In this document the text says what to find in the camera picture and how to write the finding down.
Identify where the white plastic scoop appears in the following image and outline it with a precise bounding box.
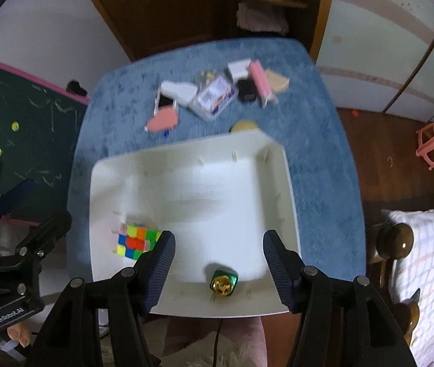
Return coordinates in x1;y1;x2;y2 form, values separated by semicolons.
160;80;199;107

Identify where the clear case with yellow flowers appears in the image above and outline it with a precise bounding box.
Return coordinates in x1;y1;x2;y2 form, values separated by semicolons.
189;76;238;121

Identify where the black power adapter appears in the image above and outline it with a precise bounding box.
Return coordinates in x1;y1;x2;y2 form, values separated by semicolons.
237;78;257;104

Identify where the person's left hand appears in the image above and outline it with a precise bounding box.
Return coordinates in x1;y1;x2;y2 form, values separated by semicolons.
0;322;32;349

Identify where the colourful rubik's cube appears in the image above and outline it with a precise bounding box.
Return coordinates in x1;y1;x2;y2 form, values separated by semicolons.
116;224;161;260

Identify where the green and gold bell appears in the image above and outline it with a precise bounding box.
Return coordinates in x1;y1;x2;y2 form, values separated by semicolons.
210;269;239;297

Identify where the white plastic storage bin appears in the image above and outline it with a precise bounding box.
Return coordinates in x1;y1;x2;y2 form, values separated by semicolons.
89;130;300;318

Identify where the white checkered bedding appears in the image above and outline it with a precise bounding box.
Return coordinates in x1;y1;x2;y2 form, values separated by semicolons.
384;209;434;366

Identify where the yellow round object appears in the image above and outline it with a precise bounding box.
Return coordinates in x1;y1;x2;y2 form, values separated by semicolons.
230;120;259;133

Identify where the pink oval object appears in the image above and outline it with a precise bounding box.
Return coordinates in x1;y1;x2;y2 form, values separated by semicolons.
145;107;179;133

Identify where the beige envelope-shaped pouch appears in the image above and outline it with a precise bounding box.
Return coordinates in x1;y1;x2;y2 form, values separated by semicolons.
265;69;290;95

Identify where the blue fuzzy table mat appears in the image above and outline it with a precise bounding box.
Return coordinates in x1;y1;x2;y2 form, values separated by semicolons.
67;37;366;280

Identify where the white rectangular box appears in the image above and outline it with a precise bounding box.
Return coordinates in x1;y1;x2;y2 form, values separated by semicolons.
227;59;251;82

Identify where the folded pink cloth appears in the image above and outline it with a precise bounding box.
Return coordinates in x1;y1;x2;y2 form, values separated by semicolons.
236;2;289;35

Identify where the wooden door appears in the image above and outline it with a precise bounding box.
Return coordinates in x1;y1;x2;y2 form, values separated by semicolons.
91;0;238;61

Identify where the black cable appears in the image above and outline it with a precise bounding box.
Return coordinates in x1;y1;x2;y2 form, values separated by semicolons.
211;317;225;367

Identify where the wooden bed post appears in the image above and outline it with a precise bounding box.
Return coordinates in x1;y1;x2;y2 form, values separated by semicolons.
366;223;420;346

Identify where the green chalkboard with pink frame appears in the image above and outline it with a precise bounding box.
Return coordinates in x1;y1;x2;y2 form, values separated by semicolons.
0;62;89;223

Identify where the small white toy camera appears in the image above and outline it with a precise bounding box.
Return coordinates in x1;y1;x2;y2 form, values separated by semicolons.
153;90;177;115

